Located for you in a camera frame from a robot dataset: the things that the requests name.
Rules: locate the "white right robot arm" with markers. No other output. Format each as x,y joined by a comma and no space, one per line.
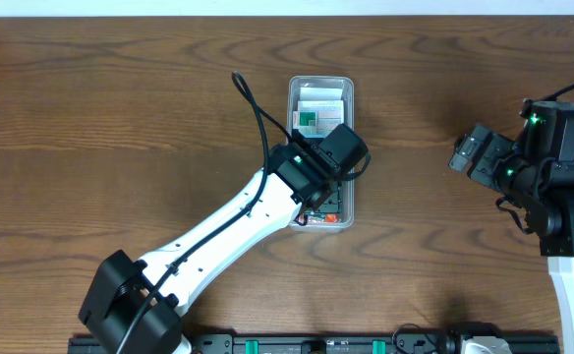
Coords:
534,173

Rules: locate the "clear plastic container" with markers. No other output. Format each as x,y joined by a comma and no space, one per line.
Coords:
326,88

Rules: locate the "black mounting rail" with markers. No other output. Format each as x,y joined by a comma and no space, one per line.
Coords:
408,338

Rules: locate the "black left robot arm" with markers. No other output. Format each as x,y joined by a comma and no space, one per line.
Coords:
137,306

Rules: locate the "small green white box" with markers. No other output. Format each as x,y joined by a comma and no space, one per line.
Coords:
305,122

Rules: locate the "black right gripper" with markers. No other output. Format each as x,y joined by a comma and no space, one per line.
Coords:
477,155

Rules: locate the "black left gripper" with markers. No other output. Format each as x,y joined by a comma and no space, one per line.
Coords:
328,207

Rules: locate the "red Panadol box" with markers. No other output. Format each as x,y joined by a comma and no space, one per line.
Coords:
317,217

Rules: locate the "blue white medicine box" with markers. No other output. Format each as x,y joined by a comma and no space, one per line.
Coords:
330,113

